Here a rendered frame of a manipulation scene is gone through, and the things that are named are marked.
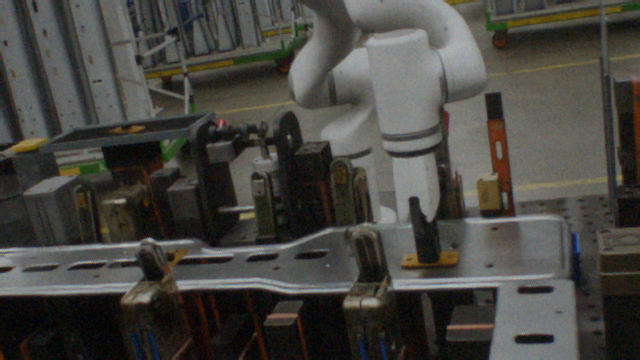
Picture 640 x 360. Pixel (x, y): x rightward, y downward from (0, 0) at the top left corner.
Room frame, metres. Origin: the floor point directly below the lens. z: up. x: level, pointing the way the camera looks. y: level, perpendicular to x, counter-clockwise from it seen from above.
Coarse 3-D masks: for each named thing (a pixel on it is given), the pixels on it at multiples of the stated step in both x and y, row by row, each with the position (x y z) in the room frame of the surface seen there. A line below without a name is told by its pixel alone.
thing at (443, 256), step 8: (408, 256) 1.05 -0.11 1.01; (416, 256) 1.04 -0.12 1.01; (440, 256) 1.03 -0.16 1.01; (448, 256) 1.02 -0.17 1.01; (456, 256) 1.02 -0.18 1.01; (408, 264) 1.02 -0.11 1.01; (416, 264) 1.02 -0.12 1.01; (424, 264) 1.01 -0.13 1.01; (432, 264) 1.01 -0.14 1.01; (440, 264) 1.00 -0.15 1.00; (448, 264) 1.00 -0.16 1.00
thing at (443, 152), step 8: (440, 112) 1.21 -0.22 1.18; (440, 120) 1.21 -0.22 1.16; (440, 144) 1.21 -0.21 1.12; (440, 152) 1.21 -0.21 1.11; (448, 152) 1.21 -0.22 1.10; (440, 160) 1.21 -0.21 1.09; (448, 160) 1.20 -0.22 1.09; (448, 168) 1.19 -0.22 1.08; (448, 176) 1.19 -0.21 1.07; (448, 184) 1.19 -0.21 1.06
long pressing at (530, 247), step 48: (192, 240) 1.30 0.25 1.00; (336, 240) 1.18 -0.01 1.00; (384, 240) 1.14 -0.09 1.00; (480, 240) 1.07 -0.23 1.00; (528, 240) 1.04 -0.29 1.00; (0, 288) 1.26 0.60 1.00; (48, 288) 1.22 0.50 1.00; (96, 288) 1.18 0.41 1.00; (192, 288) 1.11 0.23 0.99; (240, 288) 1.08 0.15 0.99; (288, 288) 1.04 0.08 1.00; (336, 288) 1.01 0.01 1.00; (432, 288) 0.96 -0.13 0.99; (480, 288) 0.93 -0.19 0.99; (528, 288) 0.91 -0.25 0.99
